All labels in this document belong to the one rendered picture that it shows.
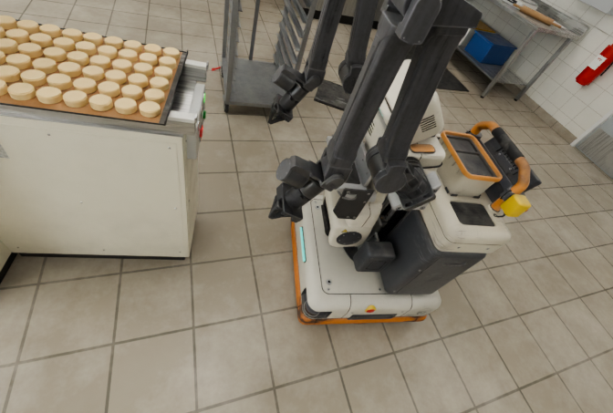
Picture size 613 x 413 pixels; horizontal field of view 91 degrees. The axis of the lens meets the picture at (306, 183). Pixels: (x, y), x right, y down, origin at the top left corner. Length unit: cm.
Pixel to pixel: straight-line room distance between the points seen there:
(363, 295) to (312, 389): 45
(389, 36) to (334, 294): 107
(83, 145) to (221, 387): 103
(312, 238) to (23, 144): 108
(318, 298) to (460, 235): 61
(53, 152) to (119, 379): 87
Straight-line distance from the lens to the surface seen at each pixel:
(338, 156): 67
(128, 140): 101
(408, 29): 51
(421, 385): 177
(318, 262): 141
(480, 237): 115
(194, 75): 118
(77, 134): 105
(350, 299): 139
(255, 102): 235
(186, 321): 154
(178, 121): 93
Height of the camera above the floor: 148
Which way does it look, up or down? 46 degrees down
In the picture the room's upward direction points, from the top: 22 degrees clockwise
